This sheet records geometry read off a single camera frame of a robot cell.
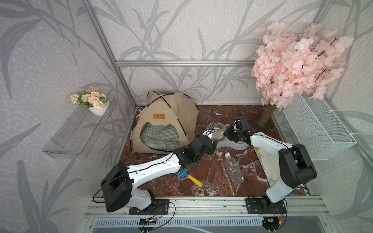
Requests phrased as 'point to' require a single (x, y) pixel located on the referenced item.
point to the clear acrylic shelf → (79, 135)
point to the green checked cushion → (161, 136)
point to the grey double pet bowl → (227, 142)
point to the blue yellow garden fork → (184, 173)
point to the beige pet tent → (165, 123)
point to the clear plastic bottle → (234, 170)
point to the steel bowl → (220, 129)
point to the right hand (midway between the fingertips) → (222, 131)
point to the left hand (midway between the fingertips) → (212, 138)
